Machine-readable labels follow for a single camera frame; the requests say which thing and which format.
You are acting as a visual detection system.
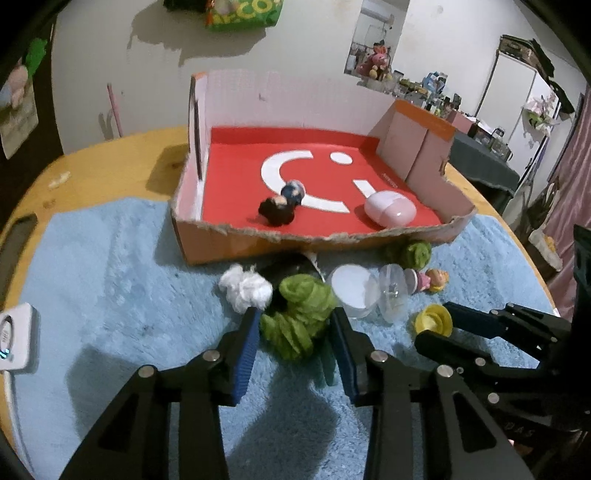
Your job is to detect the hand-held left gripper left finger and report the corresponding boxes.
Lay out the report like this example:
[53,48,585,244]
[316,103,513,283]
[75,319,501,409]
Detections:
[58,307,263,480]

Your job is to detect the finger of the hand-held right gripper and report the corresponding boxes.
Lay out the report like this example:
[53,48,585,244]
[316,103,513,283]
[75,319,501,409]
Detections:
[414,331,541,402]
[443,302,573,361]

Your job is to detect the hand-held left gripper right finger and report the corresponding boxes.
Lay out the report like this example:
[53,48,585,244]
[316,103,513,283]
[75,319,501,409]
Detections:
[329,307,539,480]

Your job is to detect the yellow plastic toy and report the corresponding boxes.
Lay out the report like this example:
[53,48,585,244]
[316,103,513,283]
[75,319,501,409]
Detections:
[413,305,454,337]

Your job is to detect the large green yarn ball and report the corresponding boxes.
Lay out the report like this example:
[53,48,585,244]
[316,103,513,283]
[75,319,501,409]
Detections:
[259,273,337,363]

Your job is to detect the small blond doll figure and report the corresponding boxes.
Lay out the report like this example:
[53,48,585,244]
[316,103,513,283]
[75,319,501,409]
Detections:
[405,268,451,295]

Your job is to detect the white cloth wad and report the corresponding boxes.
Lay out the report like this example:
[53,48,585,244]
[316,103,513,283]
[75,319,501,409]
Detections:
[218,264,274,315]

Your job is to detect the small green yarn ball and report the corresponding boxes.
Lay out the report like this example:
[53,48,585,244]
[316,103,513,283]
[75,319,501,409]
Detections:
[382,239,433,269]

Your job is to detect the black cylinder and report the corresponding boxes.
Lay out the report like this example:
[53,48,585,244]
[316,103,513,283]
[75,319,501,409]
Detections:
[256,253,326,289]

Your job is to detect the cardboard box with red bottom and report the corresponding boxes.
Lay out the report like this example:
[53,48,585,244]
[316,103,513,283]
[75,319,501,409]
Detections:
[171,70,477,266]

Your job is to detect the clear capsule half white inside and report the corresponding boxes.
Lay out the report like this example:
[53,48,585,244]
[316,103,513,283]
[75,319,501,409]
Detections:
[329,264,383,319]

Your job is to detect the clear plastic capsule half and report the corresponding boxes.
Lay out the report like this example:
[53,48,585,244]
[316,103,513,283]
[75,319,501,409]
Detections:
[378,264,411,324]

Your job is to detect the white plastic bag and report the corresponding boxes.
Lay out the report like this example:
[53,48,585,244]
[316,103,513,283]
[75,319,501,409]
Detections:
[529,228,564,273]

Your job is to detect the pink egg capsule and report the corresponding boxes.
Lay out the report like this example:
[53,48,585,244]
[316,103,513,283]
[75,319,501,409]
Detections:
[364,191,417,228]

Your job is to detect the black-haired doll figure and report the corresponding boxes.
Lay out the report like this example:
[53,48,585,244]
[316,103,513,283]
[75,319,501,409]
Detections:
[257,196,297,227]

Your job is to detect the light blue fuzzy mat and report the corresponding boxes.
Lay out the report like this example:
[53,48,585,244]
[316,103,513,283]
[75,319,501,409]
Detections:
[9,196,555,480]

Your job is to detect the dark grey cloth-covered table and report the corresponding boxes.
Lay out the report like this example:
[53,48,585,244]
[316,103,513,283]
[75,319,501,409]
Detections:
[448,129,522,222]

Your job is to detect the small blue round figure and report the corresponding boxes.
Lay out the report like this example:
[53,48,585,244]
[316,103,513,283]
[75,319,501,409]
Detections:
[280,181,307,206]

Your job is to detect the group of glass jars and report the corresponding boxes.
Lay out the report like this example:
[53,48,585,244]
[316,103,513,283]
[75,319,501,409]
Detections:
[468,122,513,160]

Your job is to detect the pink curtain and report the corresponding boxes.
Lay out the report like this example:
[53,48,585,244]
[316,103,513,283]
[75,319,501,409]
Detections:
[545,83,591,315]

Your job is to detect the pink box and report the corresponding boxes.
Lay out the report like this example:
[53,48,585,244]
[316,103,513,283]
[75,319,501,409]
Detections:
[448,113,478,134]

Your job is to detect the white flower ornament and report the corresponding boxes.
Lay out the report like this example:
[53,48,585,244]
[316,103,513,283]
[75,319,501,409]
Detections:
[522,90,561,130]

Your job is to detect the white square device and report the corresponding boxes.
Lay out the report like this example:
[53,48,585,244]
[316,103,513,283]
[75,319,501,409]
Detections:
[0,302,40,374]

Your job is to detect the white cabinet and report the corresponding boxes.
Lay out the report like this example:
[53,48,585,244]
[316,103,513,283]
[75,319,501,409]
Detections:
[475,34,561,185]

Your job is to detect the clutter of small shelf items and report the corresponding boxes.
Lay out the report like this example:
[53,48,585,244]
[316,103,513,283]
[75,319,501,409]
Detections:
[358,69,478,121]

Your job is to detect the black phone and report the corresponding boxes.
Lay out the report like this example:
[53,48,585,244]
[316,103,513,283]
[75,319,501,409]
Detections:
[0,213,38,301]

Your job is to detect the pink stick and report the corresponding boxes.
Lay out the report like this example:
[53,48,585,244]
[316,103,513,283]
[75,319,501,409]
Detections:
[106,82,124,138]

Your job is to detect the pink plush toy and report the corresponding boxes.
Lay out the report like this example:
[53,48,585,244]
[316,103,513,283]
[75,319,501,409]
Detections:
[355,44,393,79]

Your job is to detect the green snack bag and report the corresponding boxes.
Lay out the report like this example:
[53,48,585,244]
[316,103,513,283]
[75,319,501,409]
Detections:
[205,0,283,32]

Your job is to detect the dark hanging object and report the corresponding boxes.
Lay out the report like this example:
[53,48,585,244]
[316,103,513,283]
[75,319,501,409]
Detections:
[163,0,211,14]

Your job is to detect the green plush toy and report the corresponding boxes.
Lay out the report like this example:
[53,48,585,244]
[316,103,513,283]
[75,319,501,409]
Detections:
[25,37,49,77]

